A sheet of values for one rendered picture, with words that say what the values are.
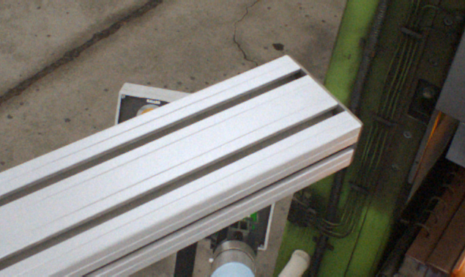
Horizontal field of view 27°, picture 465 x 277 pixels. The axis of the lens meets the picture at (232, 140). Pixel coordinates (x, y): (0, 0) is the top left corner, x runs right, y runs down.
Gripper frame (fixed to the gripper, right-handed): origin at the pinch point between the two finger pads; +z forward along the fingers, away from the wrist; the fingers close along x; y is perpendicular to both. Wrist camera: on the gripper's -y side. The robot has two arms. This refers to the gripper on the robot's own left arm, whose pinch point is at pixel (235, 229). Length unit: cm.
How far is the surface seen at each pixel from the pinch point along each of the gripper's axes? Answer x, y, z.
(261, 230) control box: -5.4, -1.2, 5.2
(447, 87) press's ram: -32, 37, -13
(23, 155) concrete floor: 72, -39, 140
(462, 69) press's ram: -33, 41, -16
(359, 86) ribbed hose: -19.9, 29.7, 12.5
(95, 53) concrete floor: 59, -10, 190
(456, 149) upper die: -36.6, 25.6, -9.4
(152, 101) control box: 20.1, 21.5, 5.2
